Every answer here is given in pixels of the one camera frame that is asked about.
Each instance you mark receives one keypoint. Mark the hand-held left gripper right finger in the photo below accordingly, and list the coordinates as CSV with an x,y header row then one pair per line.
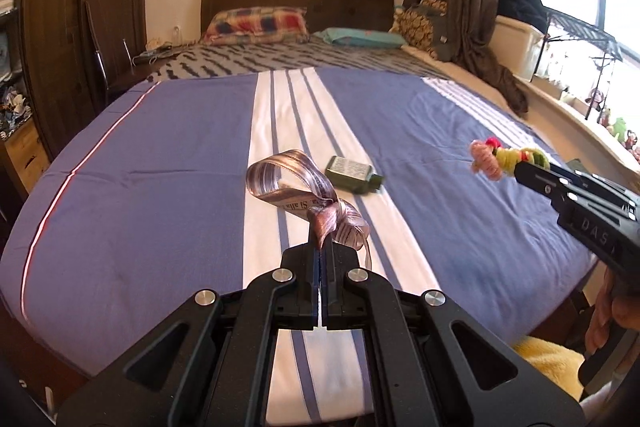
x,y
335,267

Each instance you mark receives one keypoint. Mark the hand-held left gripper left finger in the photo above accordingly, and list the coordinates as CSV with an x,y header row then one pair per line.
x,y
307,257

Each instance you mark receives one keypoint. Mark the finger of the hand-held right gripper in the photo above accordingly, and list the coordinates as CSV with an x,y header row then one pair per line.
x,y
540,182

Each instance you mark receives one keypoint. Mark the colourful knitted toy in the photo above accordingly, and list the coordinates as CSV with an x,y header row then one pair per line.
x,y
492,159

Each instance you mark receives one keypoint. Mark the striped ribbon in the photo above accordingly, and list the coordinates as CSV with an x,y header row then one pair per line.
x,y
320,187

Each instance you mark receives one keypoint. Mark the person's right hand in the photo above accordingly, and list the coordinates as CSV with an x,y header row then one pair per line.
x,y
602,312

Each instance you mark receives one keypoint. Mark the green plush toy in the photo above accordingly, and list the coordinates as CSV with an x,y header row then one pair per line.
x,y
620,129

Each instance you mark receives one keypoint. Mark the green glass bottle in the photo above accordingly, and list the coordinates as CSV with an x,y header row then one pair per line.
x,y
350,172

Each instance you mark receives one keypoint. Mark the white storage box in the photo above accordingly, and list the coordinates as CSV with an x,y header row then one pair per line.
x,y
517,47

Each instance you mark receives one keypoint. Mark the yellow fluffy towel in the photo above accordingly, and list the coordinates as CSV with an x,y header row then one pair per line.
x,y
550,364

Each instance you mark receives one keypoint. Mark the black metal rack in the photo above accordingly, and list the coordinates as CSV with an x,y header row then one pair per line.
x,y
580,32

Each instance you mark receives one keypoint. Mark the blue white striped blanket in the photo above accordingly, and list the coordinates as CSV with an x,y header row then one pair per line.
x,y
165,187

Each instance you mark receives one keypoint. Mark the black coat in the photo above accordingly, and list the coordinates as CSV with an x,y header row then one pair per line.
x,y
520,2

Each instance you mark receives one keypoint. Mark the brown circle pattern cushion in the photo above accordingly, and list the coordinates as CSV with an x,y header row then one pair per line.
x,y
420,24

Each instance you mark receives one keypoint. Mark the grey zebra pattern sheet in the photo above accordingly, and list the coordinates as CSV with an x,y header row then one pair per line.
x,y
280,59

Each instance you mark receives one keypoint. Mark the teal pillow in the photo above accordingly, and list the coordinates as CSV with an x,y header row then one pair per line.
x,y
360,38

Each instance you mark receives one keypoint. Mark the plaid pillow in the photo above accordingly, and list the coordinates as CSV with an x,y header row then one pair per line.
x,y
255,24

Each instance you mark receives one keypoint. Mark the dark wooden nightstand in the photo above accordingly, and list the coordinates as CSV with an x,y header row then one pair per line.
x,y
135,72

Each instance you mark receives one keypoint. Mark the black metal chair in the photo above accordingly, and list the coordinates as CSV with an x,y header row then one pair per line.
x,y
100,57

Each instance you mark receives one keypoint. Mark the dark wooden wardrobe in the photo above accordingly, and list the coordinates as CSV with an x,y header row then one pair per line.
x,y
75,7

